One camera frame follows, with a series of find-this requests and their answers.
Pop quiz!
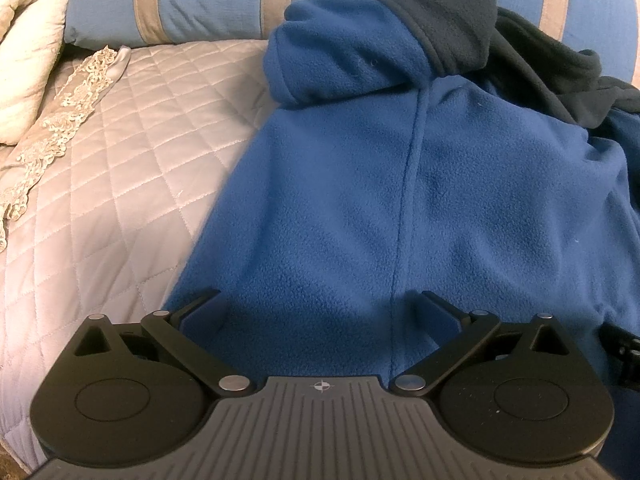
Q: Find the blue fleece jacket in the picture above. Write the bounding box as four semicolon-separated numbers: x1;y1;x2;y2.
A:
162;0;640;478

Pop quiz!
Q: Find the quilted grey bedspread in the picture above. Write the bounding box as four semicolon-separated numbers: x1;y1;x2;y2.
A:
1;40;274;470

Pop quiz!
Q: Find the lace trimmed pillow cover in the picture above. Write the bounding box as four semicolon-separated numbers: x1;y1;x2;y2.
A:
1;47;131;249

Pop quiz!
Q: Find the beige folded comforter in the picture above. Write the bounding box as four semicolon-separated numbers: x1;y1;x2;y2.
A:
1;0;68;145

